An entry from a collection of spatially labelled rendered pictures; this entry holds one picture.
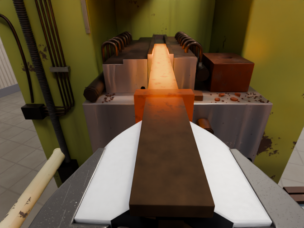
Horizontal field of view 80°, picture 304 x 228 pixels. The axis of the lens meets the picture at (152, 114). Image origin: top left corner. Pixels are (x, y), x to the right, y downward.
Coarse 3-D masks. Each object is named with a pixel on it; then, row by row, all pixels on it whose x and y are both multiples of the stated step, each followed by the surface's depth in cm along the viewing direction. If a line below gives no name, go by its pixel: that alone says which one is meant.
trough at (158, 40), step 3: (156, 36) 73; (159, 36) 73; (162, 36) 73; (156, 39) 71; (159, 39) 71; (162, 39) 71; (156, 42) 64; (159, 42) 64; (162, 42) 64; (165, 42) 56; (153, 48) 46
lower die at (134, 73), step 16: (128, 48) 57; (144, 48) 50; (176, 48) 48; (112, 64) 39; (128, 64) 39; (144, 64) 39; (176, 64) 38; (192, 64) 38; (112, 80) 41; (128, 80) 40; (144, 80) 40; (176, 80) 40; (192, 80) 40
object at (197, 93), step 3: (192, 90) 39; (195, 90) 39; (198, 90) 39; (201, 90) 39; (195, 93) 38; (198, 93) 38; (201, 93) 38; (195, 96) 37; (198, 96) 37; (201, 96) 37; (195, 99) 37; (198, 99) 37; (201, 99) 37
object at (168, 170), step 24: (168, 72) 21; (144, 96) 14; (168, 96) 14; (192, 96) 14; (144, 120) 11; (168, 120) 11; (144, 144) 9; (168, 144) 9; (192, 144) 9; (144, 168) 7; (168, 168) 7; (192, 168) 7; (144, 192) 6; (168, 192) 6; (192, 192) 6; (144, 216) 6; (168, 216) 6; (192, 216) 6
